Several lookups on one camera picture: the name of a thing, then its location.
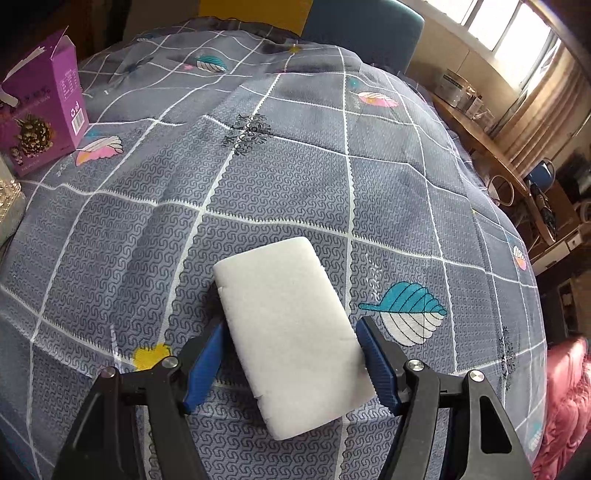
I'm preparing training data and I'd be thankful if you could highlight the pink ruffled quilt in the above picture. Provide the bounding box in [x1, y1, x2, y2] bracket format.
[531, 337, 591, 480]

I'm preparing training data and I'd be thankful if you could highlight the grey yellow blue headboard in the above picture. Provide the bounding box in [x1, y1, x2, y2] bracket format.
[198, 0, 426, 75]

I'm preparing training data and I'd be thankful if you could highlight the golden embossed tissue box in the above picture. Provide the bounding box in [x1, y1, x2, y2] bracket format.
[0, 154, 26, 245]

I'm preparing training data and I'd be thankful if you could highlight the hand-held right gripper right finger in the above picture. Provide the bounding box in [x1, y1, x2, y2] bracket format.
[356, 316, 532, 480]

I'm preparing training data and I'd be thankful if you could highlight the white sponge block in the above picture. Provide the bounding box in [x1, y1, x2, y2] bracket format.
[213, 236, 377, 440]

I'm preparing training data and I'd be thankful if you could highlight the purple cardboard box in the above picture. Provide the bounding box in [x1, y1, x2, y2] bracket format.
[0, 27, 90, 178]

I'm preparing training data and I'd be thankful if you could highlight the wicker basket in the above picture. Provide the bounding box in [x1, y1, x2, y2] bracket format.
[487, 173, 515, 208]

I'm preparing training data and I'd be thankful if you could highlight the window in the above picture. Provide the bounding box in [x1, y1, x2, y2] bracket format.
[450, 0, 561, 90]

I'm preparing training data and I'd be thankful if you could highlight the pink floral curtain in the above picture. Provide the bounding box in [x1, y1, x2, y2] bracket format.
[496, 41, 591, 178]

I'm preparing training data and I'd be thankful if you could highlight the blue folding chair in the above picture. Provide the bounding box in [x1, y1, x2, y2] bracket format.
[526, 158, 561, 241]

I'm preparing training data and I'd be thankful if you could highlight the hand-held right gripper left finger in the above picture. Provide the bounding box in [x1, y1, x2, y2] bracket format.
[51, 318, 225, 480]

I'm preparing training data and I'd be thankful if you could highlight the white small cabinet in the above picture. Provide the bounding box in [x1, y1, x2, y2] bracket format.
[529, 226, 587, 268]

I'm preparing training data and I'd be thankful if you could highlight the wooden desk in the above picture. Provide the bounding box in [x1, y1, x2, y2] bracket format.
[431, 95, 529, 197]

